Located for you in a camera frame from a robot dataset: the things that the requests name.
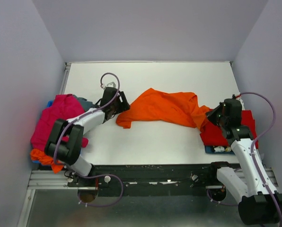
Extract magenta t shirt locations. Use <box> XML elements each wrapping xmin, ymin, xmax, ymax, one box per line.
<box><xmin>30</xmin><ymin>94</ymin><xmax>89</xmax><ymax>153</ymax></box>

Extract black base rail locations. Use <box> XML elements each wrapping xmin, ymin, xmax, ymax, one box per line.
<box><xmin>68</xmin><ymin>162</ymin><xmax>228</xmax><ymax>201</ymax></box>

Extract folded blue t shirt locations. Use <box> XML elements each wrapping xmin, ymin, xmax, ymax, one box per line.
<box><xmin>204</xmin><ymin>146</ymin><xmax>234</xmax><ymax>155</ymax></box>

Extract grey blue t shirt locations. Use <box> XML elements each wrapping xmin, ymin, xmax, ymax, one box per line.
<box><xmin>73</xmin><ymin>95</ymin><xmax>95</xmax><ymax>112</ymax></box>

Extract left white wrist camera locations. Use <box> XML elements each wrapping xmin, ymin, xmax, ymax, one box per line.
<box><xmin>100</xmin><ymin>82</ymin><xmax>116</xmax><ymax>89</ymax></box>

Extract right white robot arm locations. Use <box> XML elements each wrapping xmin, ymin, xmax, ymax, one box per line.
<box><xmin>206</xmin><ymin>98</ymin><xmax>282</xmax><ymax>226</ymax></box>

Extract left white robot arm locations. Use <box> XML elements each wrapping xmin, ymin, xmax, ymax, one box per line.
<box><xmin>44</xmin><ymin>87</ymin><xmax>130</xmax><ymax>187</ymax></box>

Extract aluminium frame rail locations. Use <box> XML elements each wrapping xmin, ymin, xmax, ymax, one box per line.
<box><xmin>27</xmin><ymin>168</ymin><xmax>278</xmax><ymax>190</ymax></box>

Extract orange t shirt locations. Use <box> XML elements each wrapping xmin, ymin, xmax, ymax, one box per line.
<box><xmin>116</xmin><ymin>88</ymin><xmax>210</xmax><ymax>131</ymax></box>
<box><xmin>30</xmin><ymin>149</ymin><xmax>63</xmax><ymax>174</ymax></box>

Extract blue plastic bin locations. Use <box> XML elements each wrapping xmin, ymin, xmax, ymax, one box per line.
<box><xmin>33</xmin><ymin>100</ymin><xmax>82</xmax><ymax>166</ymax></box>

